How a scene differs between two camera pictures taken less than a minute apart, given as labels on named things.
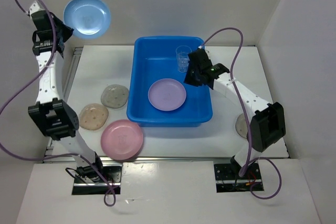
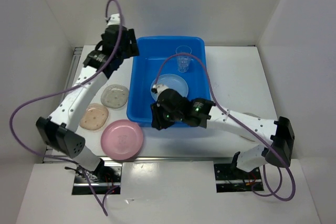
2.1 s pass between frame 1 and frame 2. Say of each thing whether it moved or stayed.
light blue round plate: moved
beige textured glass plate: stayed
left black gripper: moved
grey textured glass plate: stayed
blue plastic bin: stayed
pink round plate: stayed
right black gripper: moved
